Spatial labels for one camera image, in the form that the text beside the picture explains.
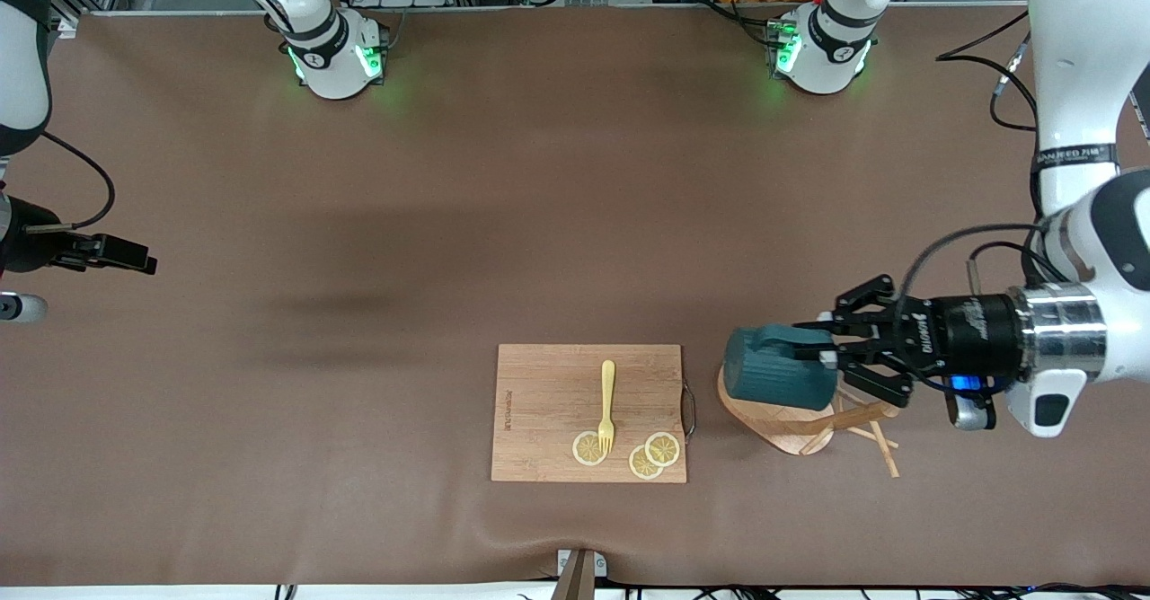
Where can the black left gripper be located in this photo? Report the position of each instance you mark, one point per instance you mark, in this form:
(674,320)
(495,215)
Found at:
(970,335)

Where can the wooden mug tree rack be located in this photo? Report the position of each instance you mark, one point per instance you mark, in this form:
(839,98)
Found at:
(791,431)

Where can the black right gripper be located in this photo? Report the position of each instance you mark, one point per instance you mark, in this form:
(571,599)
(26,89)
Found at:
(25,242)

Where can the aluminium side rail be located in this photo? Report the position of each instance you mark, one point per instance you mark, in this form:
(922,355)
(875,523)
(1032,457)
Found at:
(1143,115)

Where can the metal camera mount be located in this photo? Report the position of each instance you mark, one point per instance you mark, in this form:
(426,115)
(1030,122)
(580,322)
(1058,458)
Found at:
(579,577)

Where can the brown table mat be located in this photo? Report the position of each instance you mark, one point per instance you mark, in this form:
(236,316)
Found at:
(359,178)

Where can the lemon slice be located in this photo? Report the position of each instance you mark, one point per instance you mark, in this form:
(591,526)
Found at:
(586,450)
(641,465)
(665,449)

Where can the dark teal mug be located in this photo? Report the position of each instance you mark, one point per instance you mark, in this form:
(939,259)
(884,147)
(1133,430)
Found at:
(773,384)

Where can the bamboo cutting board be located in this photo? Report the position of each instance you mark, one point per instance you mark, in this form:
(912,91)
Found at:
(539,402)

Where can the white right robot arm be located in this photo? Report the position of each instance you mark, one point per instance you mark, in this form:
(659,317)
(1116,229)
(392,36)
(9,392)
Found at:
(337,66)

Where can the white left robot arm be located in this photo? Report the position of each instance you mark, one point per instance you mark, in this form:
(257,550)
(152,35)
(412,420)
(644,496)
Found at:
(1078,88)

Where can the aluminium table edge rail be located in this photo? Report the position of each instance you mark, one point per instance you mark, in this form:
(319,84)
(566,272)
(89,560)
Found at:
(629,8)

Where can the yellow plastic fork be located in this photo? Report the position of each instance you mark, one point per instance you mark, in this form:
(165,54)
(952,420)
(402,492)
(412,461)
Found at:
(608,393)

